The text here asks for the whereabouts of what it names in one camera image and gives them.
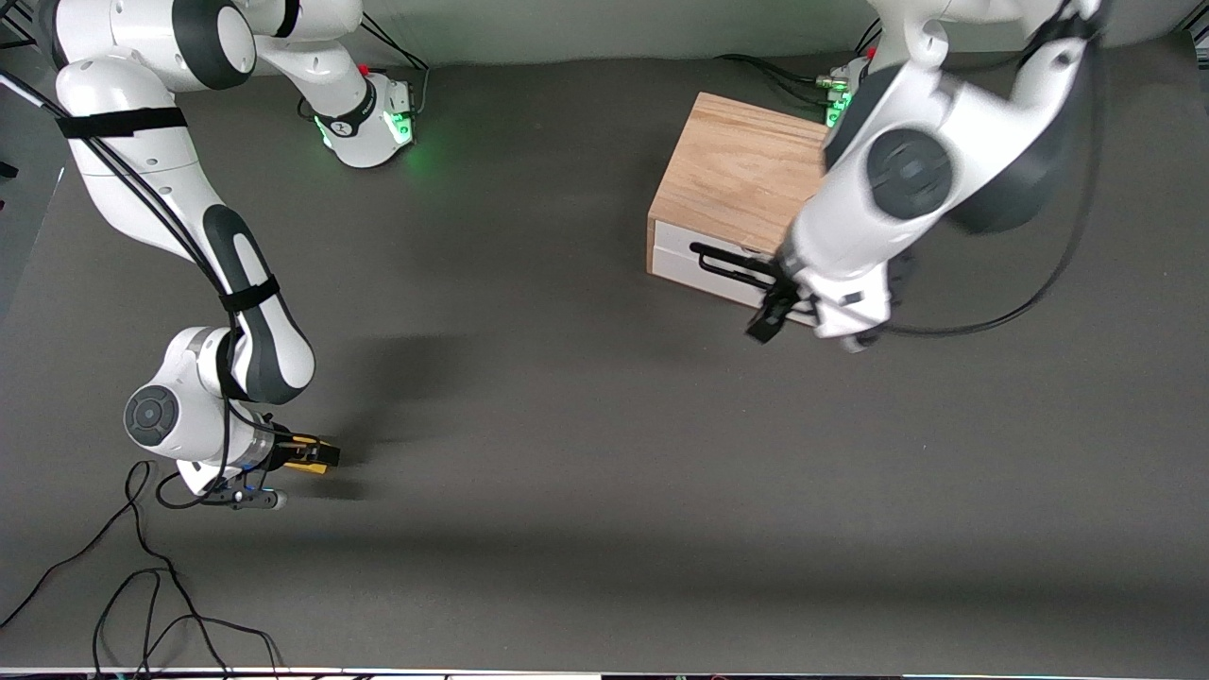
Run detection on light wooden drawer cabinet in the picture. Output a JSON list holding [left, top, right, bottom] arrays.
[[647, 92, 837, 284]]

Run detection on black left base cables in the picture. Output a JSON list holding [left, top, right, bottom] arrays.
[[718, 19, 884, 105]]

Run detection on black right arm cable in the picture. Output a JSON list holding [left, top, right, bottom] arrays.
[[0, 71, 284, 511]]

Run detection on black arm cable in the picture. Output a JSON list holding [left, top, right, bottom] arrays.
[[0, 71, 284, 511], [888, 0, 1106, 338]]

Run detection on black right base cables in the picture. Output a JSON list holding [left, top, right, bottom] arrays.
[[359, 14, 431, 119]]

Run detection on loose thin black cable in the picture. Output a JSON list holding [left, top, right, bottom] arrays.
[[0, 460, 284, 679]]

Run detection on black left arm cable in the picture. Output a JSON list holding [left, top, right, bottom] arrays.
[[888, 0, 1106, 338]]

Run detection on black metal drawer handle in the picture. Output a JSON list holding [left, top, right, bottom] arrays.
[[690, 243, 785, 294]]

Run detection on white-fronted wooden drawer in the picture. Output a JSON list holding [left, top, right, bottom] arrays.
[[652, 219, 818, 327]]

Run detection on yellow wooden block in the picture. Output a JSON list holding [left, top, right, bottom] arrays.
[[286, 434, 333, 473]]

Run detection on black base cables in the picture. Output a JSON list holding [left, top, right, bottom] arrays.
[[359, 14, 431, 119], [718, 19, 884, 105]]

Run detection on dark grey table mat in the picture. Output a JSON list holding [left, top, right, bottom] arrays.
[[0, 38, 1209, 676]]

